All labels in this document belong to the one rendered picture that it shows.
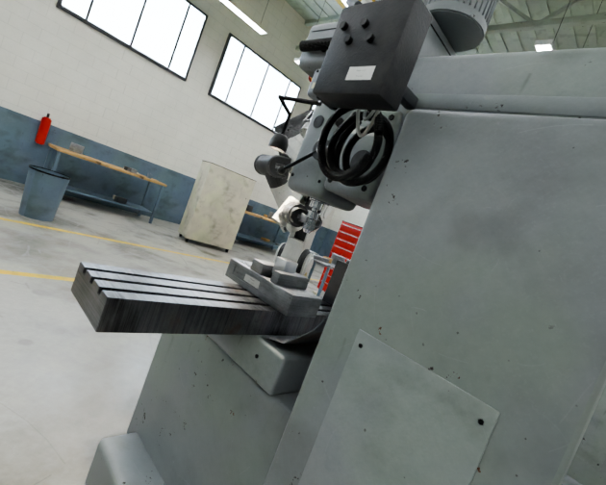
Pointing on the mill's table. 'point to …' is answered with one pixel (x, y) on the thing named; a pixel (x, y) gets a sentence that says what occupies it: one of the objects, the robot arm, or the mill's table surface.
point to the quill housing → (301, 183)
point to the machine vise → (276, 289)
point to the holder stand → (335, 281)
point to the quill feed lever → (299, 160)
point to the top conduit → (315, 44)
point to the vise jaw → (262, 268)
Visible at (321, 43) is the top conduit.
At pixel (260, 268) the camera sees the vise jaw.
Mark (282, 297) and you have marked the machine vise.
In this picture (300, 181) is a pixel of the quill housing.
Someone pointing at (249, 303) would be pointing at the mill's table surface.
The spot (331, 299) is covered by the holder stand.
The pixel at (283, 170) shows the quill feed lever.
